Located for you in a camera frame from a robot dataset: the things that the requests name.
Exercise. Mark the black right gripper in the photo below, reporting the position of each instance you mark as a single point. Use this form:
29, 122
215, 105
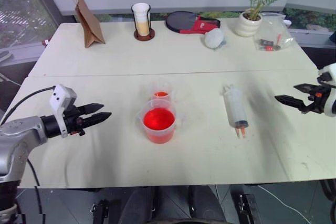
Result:
316, 100

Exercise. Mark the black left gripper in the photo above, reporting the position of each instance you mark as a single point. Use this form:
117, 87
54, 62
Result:
73, 121

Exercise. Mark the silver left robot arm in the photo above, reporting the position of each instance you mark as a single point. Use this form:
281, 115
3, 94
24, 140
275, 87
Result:
15, 134

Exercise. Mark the clear plastic syringe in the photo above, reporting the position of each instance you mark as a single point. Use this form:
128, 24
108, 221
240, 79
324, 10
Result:
235, 106

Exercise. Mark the large beaker red liquid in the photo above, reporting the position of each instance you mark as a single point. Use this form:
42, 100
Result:
158, 123

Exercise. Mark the small beaker red liquid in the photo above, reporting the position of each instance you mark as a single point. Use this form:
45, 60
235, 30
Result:
160, 94

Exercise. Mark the cup stack in holder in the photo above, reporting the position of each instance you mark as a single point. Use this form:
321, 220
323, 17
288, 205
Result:
144, 36

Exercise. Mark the white paper cup stack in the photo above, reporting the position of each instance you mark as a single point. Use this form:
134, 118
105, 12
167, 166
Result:
141, 19

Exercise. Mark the clear plastic bag with parts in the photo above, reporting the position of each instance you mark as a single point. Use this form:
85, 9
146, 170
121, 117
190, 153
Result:
273, 35

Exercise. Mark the white ribbed plant pot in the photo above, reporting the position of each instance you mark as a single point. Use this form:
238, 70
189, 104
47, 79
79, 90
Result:
248, 24

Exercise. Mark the brown paper bag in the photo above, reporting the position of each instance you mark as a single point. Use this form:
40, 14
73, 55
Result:
88, 19

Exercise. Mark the grey crumpled cloth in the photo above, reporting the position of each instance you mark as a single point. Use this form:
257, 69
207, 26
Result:
214, 39

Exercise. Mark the dark rounded left shape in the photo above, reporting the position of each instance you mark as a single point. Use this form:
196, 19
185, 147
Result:
139, 205

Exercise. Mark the dark rounded shape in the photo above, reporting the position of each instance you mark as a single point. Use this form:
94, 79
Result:
204, 205
139, 205

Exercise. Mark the black red paddle case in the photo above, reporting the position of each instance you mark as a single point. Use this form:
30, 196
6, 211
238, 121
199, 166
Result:
189, 22

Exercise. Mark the dark rounded right shape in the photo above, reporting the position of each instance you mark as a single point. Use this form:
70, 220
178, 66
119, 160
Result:
204, 205

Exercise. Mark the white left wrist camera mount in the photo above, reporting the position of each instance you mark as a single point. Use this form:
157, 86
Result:
62, 100

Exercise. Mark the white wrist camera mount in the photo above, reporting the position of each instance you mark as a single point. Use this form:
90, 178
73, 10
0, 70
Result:
62, 100
331, 87

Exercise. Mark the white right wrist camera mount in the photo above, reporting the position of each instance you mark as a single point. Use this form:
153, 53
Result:
331, 87

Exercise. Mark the black left table bracket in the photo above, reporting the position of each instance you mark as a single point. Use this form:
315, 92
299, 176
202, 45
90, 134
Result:
101, 209

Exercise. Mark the black table bracket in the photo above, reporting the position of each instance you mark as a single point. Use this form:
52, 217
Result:
246, 205
101, 209

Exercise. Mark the black right table bracket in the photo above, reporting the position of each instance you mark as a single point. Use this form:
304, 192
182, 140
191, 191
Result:
246, 205

